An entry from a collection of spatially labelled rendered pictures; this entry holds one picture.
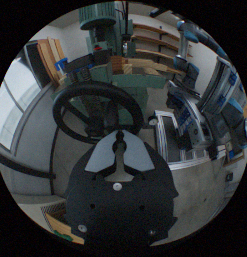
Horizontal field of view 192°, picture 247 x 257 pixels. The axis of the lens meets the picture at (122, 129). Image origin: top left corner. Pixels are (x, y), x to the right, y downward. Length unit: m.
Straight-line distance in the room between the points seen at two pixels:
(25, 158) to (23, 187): 0.43
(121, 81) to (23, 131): 1.37
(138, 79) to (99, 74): 0.17
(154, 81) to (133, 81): 0.09
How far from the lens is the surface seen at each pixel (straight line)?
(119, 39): 0.66
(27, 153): 1.39
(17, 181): 1.39
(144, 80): 0.34
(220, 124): 0.53
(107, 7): 0.51
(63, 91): 0.16
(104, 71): 0.21
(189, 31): 0.49
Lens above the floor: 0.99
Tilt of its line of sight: 59 degrees down
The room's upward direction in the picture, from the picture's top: 6 degrees counter-clockwise
